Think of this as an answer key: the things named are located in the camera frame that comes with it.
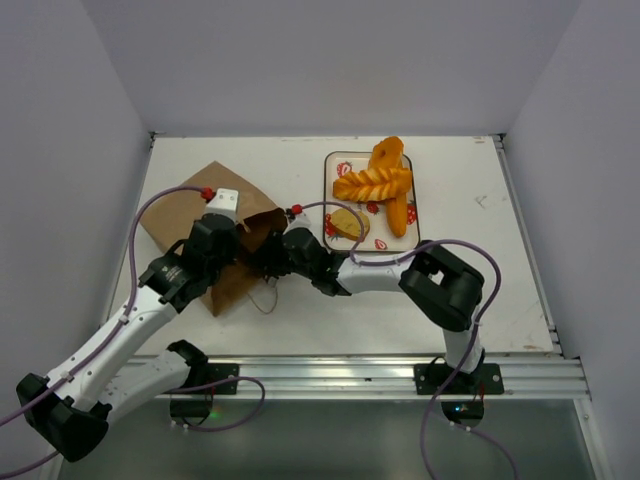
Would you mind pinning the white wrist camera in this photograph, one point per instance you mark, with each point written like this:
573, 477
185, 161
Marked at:
297, 218
221, 201

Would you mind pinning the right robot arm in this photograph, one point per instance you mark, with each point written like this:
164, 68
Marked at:
444, 288

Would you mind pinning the speckled fake bread slice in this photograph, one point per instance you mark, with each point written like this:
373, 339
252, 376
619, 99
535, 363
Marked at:
343, 224

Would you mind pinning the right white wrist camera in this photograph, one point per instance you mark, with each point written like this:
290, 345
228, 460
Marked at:
297, 218

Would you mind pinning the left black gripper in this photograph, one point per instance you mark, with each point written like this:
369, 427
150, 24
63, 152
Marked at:
229, 257

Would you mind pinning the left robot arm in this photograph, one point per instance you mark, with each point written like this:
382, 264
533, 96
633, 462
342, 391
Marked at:
69, 406

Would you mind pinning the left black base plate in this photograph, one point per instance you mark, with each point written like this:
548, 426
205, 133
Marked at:
211, 378

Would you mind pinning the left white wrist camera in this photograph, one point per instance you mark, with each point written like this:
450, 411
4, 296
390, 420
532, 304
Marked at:
221, 201

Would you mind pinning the orange fake bread loaf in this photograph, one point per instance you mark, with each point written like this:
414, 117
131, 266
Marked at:
397, 214

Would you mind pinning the aluminium mounting rail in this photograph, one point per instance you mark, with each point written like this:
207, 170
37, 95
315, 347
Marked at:
392, 377

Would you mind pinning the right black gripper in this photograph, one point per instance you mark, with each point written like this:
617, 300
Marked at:
270, 255

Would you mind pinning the braided golden fake bread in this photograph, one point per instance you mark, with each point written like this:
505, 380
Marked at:
374, 184

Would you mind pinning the brown paper bag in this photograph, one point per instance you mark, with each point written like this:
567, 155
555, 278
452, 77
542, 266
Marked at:
168, 219

